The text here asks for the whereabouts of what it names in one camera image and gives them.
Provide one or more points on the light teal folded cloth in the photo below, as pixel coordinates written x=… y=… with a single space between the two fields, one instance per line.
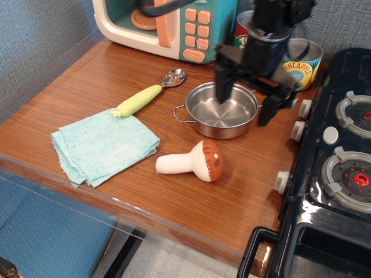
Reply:
x=98 y=147

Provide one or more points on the teal toy microwave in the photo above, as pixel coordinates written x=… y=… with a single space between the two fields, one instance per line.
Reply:
x=189 y=33

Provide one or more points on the plush brown white mushroom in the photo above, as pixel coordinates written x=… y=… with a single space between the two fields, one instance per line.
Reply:
x=205 y=160

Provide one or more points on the black toy stove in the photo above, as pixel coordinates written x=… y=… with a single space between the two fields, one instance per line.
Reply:
x=325 y=213

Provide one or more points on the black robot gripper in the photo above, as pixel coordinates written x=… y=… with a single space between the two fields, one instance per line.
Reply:
x=261 y=58

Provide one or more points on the small stainless steel pot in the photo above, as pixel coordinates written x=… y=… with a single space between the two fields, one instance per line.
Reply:
x=225 y=121

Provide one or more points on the tomato sauce can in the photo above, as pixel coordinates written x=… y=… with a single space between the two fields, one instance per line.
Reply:
x=240 y=32

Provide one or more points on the pineapple slices can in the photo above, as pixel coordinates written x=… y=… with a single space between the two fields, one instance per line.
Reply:
x=305 y=69

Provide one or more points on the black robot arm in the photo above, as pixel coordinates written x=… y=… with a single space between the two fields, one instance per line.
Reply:
x=275 y=17

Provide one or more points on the green handled metal spoon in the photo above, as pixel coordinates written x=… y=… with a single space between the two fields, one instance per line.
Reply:
x=139 y=100

